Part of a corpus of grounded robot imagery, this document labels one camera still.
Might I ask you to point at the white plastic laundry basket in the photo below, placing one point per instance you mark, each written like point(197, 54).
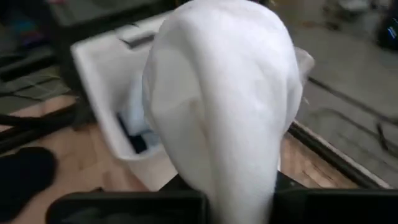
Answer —
point(102, 77)

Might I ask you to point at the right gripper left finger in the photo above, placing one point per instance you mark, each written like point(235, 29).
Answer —
point(124, 208)

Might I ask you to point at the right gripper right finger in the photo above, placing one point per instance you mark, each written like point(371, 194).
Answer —
point(335, 208)

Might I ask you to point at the light blue patterned cloth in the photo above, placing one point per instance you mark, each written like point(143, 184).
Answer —
point(136, 102)

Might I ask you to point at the navy dotted cloth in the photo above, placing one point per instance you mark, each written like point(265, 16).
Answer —
point(136, 143)

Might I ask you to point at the white t-shirt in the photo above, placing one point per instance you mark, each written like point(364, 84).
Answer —
point(224, 93)

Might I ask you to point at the dark grey shirt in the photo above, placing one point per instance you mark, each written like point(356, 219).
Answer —
point(25, 183)

